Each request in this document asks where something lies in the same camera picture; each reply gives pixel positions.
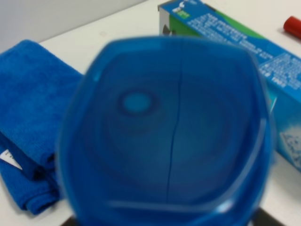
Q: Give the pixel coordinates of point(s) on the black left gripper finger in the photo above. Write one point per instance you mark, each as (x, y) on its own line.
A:
(230, 216)

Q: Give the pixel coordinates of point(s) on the white shampoo bottle blue cap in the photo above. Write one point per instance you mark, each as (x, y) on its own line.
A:
(167, 122)

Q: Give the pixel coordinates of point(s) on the red whiteboard marker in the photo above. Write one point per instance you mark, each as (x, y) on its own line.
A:
(293, 26)

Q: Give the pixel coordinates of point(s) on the folded blue microfiber cloth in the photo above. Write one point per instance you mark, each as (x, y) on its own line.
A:
(36, 88)

